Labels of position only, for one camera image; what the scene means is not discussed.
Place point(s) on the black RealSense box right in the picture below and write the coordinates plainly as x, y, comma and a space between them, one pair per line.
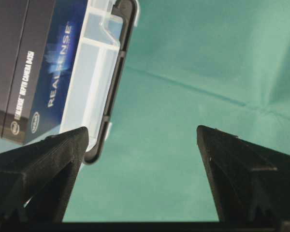
38, 44

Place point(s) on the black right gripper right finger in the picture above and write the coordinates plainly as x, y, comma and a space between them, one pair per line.
248, 182

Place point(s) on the clear plastic storage case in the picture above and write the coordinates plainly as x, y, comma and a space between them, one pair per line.
93, 69

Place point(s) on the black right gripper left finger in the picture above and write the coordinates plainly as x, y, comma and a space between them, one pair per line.
36, 180

